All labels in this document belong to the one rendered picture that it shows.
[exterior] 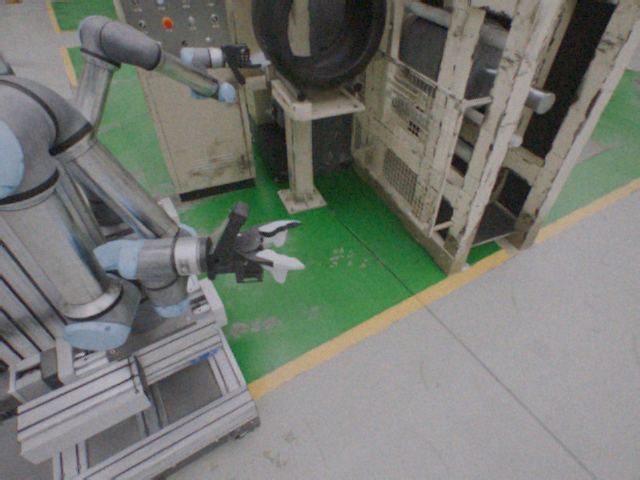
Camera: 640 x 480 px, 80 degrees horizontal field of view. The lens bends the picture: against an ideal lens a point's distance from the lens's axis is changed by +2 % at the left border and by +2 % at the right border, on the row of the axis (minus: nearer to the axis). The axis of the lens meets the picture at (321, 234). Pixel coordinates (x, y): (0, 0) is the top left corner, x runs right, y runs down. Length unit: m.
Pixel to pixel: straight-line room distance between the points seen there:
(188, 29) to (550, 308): 2.37
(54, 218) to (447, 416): 1.52
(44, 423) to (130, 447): 0.42
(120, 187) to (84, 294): 0.22
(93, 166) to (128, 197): 0.08
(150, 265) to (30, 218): 0.19
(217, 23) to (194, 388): 1.82
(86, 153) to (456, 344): 1.66
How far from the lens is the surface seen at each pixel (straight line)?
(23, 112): 0.73
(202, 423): 1.50
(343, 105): 1.96
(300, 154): 2.37
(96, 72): 1.52
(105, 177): 0.84
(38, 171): 0.72
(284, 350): 1.84
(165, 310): 0.88
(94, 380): 1.22
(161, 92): 2.40
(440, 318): 2.02
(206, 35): 2.39
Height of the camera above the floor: 1.58
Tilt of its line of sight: 42 degrees down
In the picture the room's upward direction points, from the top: straight up
